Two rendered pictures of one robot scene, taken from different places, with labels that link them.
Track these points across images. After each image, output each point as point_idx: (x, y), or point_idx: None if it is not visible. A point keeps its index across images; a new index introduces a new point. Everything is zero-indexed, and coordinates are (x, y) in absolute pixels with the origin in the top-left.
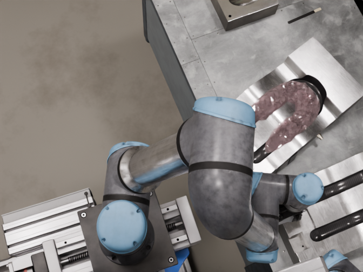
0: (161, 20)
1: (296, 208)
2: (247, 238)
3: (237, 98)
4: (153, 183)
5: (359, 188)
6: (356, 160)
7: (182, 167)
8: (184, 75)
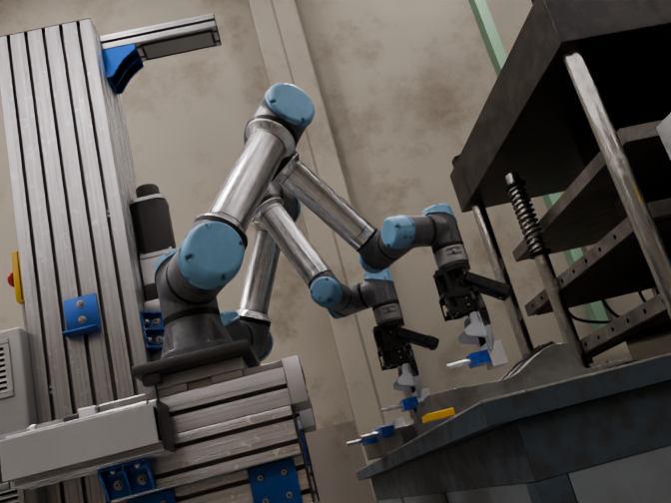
0: (365, 466)
1: (377, 302)
2: (283, 222)
3: (407, 423)
4: (252, 300)
5: (510, 372)
6: (508, 371)
7: (257, 239)
8: (374, 469)
